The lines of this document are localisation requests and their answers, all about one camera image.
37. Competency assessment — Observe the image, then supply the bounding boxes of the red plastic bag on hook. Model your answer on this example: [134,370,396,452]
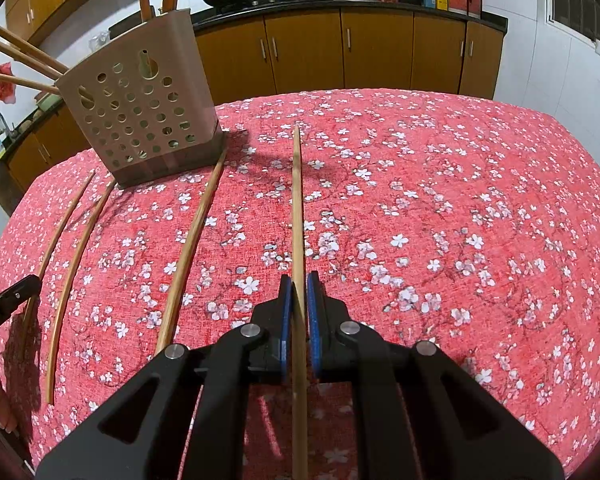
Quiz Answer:
[0,62,19,104]

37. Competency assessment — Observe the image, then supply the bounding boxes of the wooden lower kitchen cabinets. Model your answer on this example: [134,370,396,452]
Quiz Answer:
[7,7,506,196]

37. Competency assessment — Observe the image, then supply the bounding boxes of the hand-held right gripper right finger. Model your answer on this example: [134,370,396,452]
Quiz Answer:
[306,270,566,480]

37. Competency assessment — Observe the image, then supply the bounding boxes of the black gas stove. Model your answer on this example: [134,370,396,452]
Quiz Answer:
[247,0,342,7]

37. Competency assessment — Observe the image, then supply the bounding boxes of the clear plastic bag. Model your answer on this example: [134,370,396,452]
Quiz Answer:
[87,30,112,54]

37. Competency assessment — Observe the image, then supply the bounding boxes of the black kitchen countertop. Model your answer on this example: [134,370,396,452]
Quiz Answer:
[0,0,509,181]

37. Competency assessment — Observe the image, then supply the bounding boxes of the green bowl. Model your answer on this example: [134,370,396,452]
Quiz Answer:
[34,91,64,112]

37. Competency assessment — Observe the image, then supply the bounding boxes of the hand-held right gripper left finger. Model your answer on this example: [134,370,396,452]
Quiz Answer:
[35,274,295,480]

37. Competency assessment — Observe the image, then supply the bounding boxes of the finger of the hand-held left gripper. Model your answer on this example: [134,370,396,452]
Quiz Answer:
[0,275,43,313]

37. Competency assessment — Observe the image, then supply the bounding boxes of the beige perforated utensil holder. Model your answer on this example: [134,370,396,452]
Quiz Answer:
[54,7,228,188]

